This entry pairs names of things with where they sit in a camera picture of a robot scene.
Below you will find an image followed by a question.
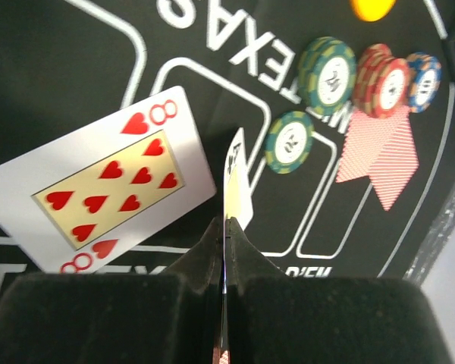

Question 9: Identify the red backed card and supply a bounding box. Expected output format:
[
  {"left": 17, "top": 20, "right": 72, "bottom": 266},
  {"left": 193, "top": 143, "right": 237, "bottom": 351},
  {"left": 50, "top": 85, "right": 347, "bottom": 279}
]
[
  {"left": 336, "top": 111, "right": 400, "bottom": 183},
  {"left": 369, "top": 106, "right": 419, "bottom": 212}
]

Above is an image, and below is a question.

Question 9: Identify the yellow dealer button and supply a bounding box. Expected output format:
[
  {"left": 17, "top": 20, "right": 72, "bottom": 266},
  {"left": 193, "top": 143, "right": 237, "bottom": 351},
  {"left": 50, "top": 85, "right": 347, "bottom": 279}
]
[{"left": 350, "top": 0, "right": 396, "bottom": 22}]

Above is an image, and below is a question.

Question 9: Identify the eight of hearts card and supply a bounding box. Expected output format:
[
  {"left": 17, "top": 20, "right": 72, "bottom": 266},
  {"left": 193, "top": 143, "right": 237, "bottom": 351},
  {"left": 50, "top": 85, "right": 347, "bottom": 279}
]
[{"left": 0, "top": 86, "right": 216, "bottom": 273}]

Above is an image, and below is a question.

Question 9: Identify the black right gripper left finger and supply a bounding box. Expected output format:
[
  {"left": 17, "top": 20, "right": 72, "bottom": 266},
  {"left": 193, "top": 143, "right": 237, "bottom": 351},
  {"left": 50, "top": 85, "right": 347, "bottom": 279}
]
[{"left": 0, "top": 218, "right": 223, "bottom": 363}]

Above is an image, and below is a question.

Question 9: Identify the face up black card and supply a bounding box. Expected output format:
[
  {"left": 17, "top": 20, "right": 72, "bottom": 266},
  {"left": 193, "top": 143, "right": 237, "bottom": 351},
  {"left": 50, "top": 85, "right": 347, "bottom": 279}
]
[{"left": 215, "top": 127, "right": 253, "bottom": 363}]

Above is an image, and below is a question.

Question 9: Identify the green poker chip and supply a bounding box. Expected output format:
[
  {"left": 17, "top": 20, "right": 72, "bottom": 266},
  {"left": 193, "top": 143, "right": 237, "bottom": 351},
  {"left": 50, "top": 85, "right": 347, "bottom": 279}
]
[
  {"left": 265, "top": 111, "right": 315, "bottom": 174},
  {"left": 297, "top": 36, "right": 356, "bottom": 116}
]

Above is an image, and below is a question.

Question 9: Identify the black texas holdem poker mat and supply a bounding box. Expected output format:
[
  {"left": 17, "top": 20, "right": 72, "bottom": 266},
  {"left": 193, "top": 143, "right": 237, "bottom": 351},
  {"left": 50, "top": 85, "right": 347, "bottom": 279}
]
[{"left": 0, "top": 1, "right": 455, "bottom": 277}]

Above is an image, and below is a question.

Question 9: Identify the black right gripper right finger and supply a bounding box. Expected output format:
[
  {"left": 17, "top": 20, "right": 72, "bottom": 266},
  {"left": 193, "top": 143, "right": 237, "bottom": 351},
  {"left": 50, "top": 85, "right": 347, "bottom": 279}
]
[{"left": 226, "top": 218, "right": 453, "bottom": 363}]

